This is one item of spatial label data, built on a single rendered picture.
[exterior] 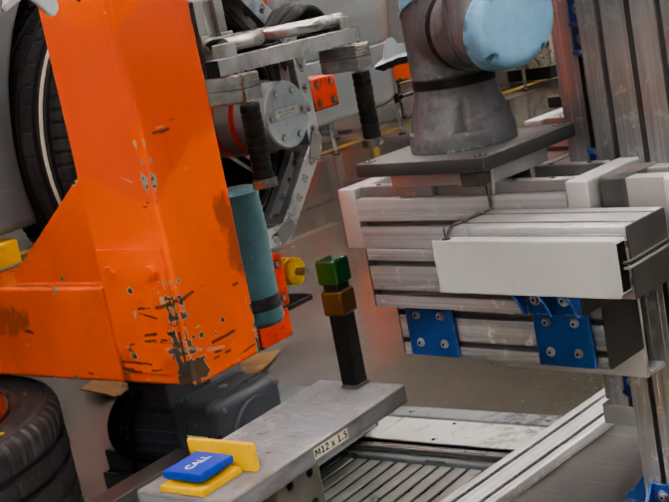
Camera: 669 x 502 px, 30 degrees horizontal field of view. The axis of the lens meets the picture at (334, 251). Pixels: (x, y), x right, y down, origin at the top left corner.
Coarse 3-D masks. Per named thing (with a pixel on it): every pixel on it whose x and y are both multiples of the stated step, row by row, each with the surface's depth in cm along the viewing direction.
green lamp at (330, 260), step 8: (328, 256) 195; (336, 256) 194; (344, 256) 193; (320, 264) 192; (328, 264) 192; (336, 264) 191; (344, 264) 193; (320, 272) 193; (328, 272) 192; (336, 272) 191; (344, 272) 193; (320, 280) 193; (328, 280) 192; (336, 280) 192; (344, 280) 193
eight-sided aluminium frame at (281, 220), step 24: (192, 0) 234; (240, 0) 245; (240, 24) 253; (264, 24) 250; (288, 72) 262; (312, 96) 262; (312, 120) 262; (312, 144) 261; (288, 168) 262; (312, 168) 261; (288, 192) 257; (288, 216) 255; (288, 240) 254
